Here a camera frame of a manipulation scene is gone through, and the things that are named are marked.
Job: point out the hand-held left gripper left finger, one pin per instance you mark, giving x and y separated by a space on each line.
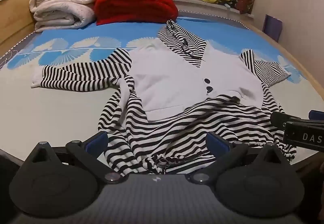
97 141

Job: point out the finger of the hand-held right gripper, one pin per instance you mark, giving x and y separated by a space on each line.
283 118
316 115

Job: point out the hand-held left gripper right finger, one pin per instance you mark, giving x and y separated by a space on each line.
217 143

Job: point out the striped hoodie with white vest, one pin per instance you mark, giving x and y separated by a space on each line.
177 79

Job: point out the blue patterned bed sheet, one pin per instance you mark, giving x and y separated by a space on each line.
63 112

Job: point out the purple box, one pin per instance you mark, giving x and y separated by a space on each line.
272 27

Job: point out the white window sill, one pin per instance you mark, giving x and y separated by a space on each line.
202 7

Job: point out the red folded blanket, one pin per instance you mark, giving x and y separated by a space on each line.
134 6

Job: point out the folded white blanket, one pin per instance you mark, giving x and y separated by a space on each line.
60 6

